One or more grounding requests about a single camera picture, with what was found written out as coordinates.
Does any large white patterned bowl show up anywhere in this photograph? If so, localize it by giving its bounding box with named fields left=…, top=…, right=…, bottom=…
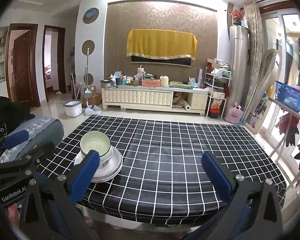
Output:
left=79, top=131, right=113, bottom=168

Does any large plain white plate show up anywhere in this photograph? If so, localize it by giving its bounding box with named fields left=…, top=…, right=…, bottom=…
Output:
left=73, top=146, right=124, bottom=183

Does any white grey mop bucket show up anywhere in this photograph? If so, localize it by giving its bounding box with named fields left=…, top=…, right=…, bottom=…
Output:
left=63, top=100, right=82, bottom=118

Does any clothes drying rack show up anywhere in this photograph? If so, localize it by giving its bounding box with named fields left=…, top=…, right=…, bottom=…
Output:
left=269, top=86, right=300, bottom=188

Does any brown wooden door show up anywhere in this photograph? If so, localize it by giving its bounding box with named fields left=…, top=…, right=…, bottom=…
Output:
left=5, top=23, right=40, bottom=107

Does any black white checkered tablecloth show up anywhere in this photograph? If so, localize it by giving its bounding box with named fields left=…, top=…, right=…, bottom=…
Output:
left=38, top=115, right=286, bottom=225

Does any pink tote bag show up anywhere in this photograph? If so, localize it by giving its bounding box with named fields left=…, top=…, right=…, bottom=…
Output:
left=224, top=105, right=244, bottom=124

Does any blue plastic basket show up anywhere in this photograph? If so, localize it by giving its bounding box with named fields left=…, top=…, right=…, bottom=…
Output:
left=274, top=81, right=300, bottom=112

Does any paper roll in cabinet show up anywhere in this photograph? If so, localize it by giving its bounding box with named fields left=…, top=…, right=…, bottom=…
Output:
left=183, top=101, right=191, bottom=111

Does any pink box on cabinet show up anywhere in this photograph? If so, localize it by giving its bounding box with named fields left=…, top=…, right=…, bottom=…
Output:
left=142, top=79, right=160, bottom=87

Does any cream tufted TV cabinet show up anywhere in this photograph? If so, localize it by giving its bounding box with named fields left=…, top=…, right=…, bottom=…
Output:
left=102, top=86, right=208, bottom=115

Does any white metal storage rack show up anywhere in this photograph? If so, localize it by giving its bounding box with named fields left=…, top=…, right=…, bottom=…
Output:
left=204, top=62, right=232, bottom=119

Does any cream plastic jug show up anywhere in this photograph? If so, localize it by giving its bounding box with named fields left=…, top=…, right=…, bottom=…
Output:
left=160, top=76, right=169, bottom=87

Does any yellow cloth TV cover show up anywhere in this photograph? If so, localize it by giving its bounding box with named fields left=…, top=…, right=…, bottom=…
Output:
left=126, top=29, right=198, bottom=61

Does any tall standing air conditioner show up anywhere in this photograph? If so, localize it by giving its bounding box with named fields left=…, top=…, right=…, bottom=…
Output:
left=226, top=25, right=248, bottom=108

